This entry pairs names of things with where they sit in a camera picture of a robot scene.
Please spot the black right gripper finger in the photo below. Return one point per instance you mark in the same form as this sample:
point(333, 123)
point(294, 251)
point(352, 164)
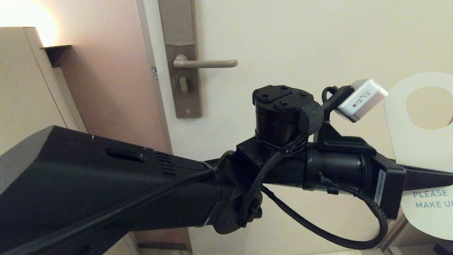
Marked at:
point(446, 249)

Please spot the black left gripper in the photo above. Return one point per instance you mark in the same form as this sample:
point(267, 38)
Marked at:
point(339, 170)

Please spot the blue and white door hanger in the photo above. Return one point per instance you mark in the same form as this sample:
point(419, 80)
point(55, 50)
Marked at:
point(417, 148)

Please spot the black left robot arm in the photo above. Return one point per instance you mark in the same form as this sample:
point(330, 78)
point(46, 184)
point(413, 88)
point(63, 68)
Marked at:
point(88, 191)

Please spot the white room door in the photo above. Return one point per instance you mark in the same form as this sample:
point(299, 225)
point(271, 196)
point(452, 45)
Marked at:
point(283, 35)

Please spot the bronze door lock plate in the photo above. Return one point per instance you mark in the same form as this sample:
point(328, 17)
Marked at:
point(178, 24)

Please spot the metal door latch bolt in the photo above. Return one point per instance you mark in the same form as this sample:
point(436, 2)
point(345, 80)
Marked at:
point(154, 72)

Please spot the beige cabinet panel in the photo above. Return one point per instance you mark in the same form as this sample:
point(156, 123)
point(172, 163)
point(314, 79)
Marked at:
point(21, 71)

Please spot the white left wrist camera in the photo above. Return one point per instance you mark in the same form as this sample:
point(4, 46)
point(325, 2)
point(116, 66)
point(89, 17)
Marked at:
point(361, 99)

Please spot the dark wall lamp fixture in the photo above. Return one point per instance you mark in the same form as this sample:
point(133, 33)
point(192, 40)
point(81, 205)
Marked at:
point(56, 53)

